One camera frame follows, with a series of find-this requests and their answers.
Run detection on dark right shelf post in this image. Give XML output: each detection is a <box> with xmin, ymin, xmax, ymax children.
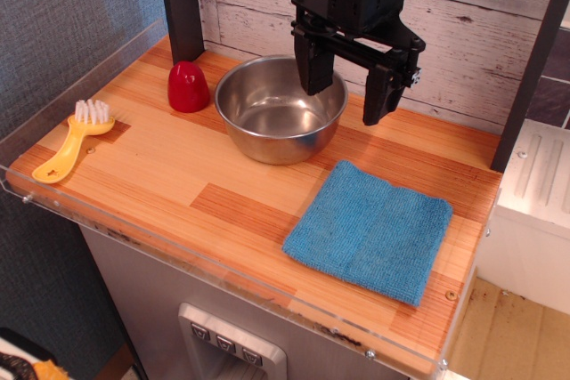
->
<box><xmin>491</xmin><ymin>0</ymin><xmax>569</xmax><ymax>173</ymax></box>

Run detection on blue rag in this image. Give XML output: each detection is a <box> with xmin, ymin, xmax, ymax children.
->
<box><xmin>282</xmin><ymin>161</ymin><xmax>453</xmax><ymax>307</ymax></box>

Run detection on yellow scrub brush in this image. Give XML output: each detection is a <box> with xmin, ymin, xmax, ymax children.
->
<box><xmin>32</xmin><ymin>99</ymin><xmax>115</xmax><ymax>184</ymax></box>

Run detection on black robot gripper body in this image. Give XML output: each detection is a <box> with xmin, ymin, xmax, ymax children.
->
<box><xmin>291</xmin><ymin>0</ymin><xmax>426</xmax><ymax>87</ymax></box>

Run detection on dark shelf post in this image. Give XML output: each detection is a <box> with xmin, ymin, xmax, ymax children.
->
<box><xmin>491</xmin><ymin>0</ymin><xmax>569</xmax><ymax>173</ymax></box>
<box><xmin>164</xmin><ymin>0</ymin><xmax>205</xmax><ymax>64</ymax></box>

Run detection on dark left shelf post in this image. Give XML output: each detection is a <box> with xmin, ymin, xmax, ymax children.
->
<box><xmin>164</xmin><ymin>0</ymin><xmax>205</xmax><ymax>64</ymax></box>

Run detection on silver dispenser button panel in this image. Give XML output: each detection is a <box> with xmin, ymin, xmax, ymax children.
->
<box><xmin>178</xmin><ymin>303</ymin><xmax>288</xmax><ymax>379</ymax></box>

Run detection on silver toy fridge cabinet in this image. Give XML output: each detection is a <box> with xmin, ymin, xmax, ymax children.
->
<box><xmin>82</xmin><ymin>226</ymin><xmax>442</xmax><ymax>379</ymax></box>

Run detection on clear acrylic edge guard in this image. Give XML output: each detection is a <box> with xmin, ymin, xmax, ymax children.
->
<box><xmin>0</xmin><ymin>19</ymin><xmax>477</xmax><ymax>376</ymax></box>

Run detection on white toy sink unit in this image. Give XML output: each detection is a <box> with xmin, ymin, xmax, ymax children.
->
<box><xmin>476</xmin><ymin>120</ymin><xmax>569</xmax><ymax>313</ymax></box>

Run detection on stainless steel bowl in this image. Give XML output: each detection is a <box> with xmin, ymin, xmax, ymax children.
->
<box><xmin>215</xmin><ymin>55</ymin><xmax>348</xmax><ymax>166</ymax></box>

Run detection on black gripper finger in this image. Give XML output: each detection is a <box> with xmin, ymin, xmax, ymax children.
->
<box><xmin>294</xmin><ymin>36</ymin><xmax>334</xmax><ymax>96</ymax></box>
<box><xmin>363</xmin><ymin>65</ymin><xmax>404</xmax><ymax>125</ymax></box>

